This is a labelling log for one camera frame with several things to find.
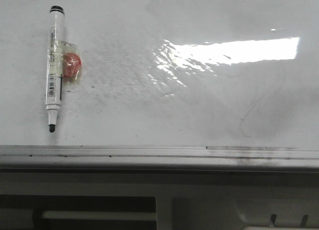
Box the red magnet taped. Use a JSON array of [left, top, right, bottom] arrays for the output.
[[59, 41, 82, 83]]

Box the white whiteboard marker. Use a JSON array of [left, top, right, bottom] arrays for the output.
[[45, 5, 65, 133]]

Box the white rod under table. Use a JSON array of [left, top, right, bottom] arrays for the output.
[[41, 211, 157, 221]]

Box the white whiteboard with aluminium frame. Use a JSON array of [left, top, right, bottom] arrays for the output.
[[0, 0, 319, 171]]

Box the white table frame below whiteboard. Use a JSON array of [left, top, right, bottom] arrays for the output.
[[0, 172, 319, 230]]

